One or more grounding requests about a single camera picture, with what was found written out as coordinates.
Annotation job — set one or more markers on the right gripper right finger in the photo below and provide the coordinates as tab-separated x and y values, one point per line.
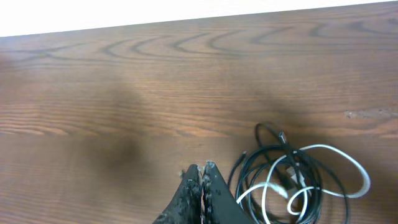
220	207

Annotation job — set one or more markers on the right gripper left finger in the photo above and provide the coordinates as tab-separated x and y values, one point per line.
185	206

